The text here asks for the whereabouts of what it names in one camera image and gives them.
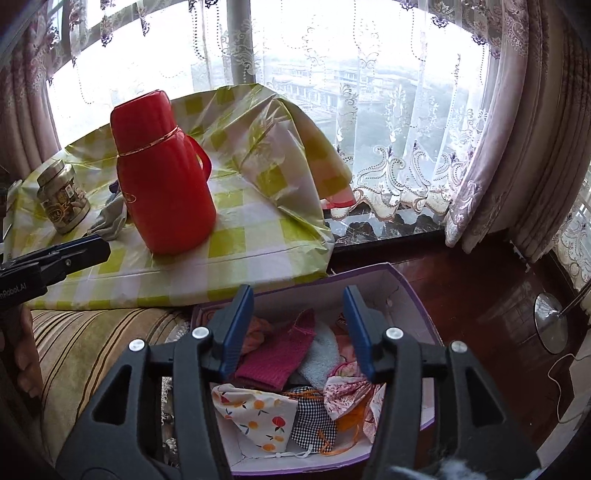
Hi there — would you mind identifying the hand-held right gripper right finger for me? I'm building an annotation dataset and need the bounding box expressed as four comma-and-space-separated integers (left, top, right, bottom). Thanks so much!
342, 285, 541, 480

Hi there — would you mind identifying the person's left hand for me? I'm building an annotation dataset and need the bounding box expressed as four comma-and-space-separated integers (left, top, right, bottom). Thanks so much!
4, 304, 44, 400

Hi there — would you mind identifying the sheer white lace curtain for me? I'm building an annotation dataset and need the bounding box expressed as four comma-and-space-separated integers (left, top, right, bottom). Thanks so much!
51, 0, 490, 222

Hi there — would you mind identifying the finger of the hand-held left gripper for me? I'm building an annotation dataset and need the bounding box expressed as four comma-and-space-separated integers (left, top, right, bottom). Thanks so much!
0, 234, 112, 278

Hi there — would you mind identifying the light blue fluffy sock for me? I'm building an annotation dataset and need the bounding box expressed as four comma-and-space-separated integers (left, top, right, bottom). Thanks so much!
295, 331, 345, 389

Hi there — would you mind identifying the red plastic basin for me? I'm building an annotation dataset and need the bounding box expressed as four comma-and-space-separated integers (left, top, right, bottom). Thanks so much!
322, 188, 357, 212

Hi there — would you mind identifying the metal floor stand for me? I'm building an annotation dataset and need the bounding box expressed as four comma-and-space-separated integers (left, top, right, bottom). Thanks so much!
534, 276, 591, 355

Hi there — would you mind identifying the black marble windowsill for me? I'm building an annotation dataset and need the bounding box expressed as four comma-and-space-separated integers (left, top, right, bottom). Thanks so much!
323, 209, 447, 246

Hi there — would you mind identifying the striped sofa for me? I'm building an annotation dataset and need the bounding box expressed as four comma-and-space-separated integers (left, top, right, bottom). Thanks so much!
30, 305, 195, 464

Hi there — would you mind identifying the white cable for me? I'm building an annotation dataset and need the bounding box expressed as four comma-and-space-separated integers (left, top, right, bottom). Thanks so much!
546, 352, 591, 426

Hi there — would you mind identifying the red thermos flask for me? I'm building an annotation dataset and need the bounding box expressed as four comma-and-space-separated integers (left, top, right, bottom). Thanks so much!
110, 90, 218, 257

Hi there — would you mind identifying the pink floral cloth mask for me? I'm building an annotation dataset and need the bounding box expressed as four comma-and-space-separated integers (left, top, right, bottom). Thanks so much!
322, 362, 387, 422

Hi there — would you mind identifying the grey cloth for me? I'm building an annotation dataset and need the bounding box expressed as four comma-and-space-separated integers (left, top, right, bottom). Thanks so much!
87, 191, 129, 241

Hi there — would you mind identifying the purple cardboard box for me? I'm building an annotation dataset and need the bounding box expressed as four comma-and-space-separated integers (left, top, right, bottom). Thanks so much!
191, 262, 438, 477

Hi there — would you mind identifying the black white checked mask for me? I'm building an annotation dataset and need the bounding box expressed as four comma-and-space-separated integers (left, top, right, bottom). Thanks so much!
288, 387, 339, 449

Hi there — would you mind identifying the glass jar with gold lid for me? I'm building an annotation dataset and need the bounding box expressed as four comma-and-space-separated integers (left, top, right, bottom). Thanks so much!
37, 159, 91, 235

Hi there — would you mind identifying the grey window frame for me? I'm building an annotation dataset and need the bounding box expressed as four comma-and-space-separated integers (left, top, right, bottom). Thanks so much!
230, 0, 269, 87

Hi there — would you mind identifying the magenta knitted sock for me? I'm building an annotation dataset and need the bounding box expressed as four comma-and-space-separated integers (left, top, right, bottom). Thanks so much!
235, 310, 317, 391

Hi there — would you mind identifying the yellow checked plastic tablecloth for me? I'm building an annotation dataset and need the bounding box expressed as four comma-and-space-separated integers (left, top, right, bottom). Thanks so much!
4, 84, 356, 312

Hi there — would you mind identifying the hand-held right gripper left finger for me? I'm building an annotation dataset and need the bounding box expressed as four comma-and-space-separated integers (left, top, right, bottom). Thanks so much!
55, 284, 256, 480

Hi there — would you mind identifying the fruit print cloth mask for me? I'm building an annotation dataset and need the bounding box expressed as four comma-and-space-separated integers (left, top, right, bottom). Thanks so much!
211, 382, 297, 454

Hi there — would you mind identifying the mauve embroidered thick curtain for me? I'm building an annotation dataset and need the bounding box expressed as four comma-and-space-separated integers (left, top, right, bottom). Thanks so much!
0, 11, 64, 182
442, 0, 591, 265

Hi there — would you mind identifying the orange cloth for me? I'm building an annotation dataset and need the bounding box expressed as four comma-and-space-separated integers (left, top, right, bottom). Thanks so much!
244, 318, 276, 357

